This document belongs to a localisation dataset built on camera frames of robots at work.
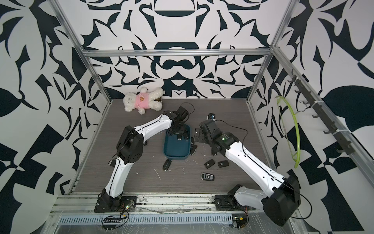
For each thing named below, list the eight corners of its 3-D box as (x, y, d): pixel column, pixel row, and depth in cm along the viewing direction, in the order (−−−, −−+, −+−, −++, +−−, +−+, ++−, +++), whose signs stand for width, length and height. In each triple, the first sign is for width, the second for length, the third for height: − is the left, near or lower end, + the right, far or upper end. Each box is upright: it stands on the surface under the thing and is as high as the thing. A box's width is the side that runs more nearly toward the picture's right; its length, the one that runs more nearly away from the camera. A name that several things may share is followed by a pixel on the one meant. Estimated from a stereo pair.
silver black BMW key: (201, 180, 84) (201, 179, 82) (200, 173, 86) (200, 172, 84) (214, 180, 84) (214, 179, 82) (213, 173, 86) (213, 172, 84)
